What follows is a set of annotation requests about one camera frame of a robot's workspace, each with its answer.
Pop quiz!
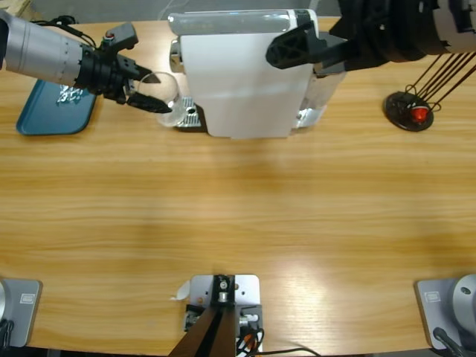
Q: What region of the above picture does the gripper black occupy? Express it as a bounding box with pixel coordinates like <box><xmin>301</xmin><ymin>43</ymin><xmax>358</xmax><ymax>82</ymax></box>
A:
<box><xmin>265</xmin><ymin>0</ymin><xmax>451</xmax><ymax>73</ymax></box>
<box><xmin>76</xmin><ymin>44</ymin><xmax>173</xmax><ymax>115</ymax></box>

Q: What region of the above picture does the clear drinking glass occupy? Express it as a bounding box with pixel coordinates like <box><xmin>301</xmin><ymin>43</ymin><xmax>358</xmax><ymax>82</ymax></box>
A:
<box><xmin>133</xmin><ymin>71</ymin><xmax>186</xmax><ymax>129</ymax></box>

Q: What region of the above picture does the white capsule coffee machine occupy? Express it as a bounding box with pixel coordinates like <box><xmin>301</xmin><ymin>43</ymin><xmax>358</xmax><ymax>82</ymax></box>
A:
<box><xmin>167</xmin><ymin>7</ymin><xmax>320</xmax><ymax>141</ymax></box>

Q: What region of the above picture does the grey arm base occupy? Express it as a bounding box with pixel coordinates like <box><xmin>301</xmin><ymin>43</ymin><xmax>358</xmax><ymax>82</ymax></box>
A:
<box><xmin>414</xmin><ymin>274</ymin><xmax>476</xmax><ymax>350</ymax></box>
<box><xmin>0</xmin><ymin>278</ymin><xmax>43</xmax><ymax>347</ymax></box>

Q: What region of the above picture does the clear water tank grey lid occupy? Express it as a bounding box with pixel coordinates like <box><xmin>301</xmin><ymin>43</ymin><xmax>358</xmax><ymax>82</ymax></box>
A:
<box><xmin>304</xmin><ymin>31</ymin><xmax>350</xmax><ymax>129</ymax></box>

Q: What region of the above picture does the teal plastic tray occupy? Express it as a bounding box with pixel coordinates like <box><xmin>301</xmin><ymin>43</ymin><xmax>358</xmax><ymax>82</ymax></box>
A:
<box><xmin>15</xmin><ymin>80</ymin><xmax>98</xmax><ymax>137</ymax></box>

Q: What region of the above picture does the small black object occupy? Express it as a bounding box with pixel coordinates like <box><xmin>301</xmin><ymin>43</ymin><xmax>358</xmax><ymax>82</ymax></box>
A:
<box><xmin>50</xmin><ymin>14</ymin><xmax>79</xmax><ymax>27</ymax></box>

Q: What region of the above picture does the black capsule holder with rods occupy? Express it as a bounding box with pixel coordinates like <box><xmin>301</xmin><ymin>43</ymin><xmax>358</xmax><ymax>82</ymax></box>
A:
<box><xmin>382</xmin><ymin>51</ymin><xmax>476</xmax><ymax>132</ymax></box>

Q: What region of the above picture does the white tape piece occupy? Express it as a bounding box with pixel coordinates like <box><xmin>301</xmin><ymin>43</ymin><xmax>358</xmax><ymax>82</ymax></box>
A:
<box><xmin>170</xmin><ymin>279</ymin><xmax>192</xmax><ymax>301</ymax></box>

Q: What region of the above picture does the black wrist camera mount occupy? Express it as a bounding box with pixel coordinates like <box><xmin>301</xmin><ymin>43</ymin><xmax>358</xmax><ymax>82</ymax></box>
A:
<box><xmin>100</xmin><ymin>22</ymin><xmax>139</xmax><ymax>57</ymax></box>

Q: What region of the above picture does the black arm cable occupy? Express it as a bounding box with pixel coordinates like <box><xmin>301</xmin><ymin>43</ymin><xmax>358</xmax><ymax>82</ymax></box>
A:
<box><xmin>35</xmin><ymin>14</ymin><xmax>107</xmax><ymax>51</ymax></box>

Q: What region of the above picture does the white mount plate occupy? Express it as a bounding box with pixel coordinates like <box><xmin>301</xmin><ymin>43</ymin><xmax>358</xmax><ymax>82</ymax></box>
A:
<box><xmin>189</xmin><ymin>274</ymin><xmax>265</xmax><ymax>353</ymax></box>

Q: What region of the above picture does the black post bracket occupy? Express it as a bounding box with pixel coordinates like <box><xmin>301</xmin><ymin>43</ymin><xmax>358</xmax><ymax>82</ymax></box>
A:
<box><xmin>184</xmin><ymin>303</ymin><xmax>263</xmax><ymax>332</ymax></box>

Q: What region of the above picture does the dark camera post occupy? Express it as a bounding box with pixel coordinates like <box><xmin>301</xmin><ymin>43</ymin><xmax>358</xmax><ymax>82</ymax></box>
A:
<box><xmin>167</xmin><ymin>274</ymin><xmax>238</xmax><ymax>357</ymax></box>

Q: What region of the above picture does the orange and black cable bundle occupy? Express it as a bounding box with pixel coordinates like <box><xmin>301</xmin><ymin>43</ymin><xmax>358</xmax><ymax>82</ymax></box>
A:
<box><xmin>236</xmin><ymin>327</ymin><xmax>266</xmax><ymax>354</ymax></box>

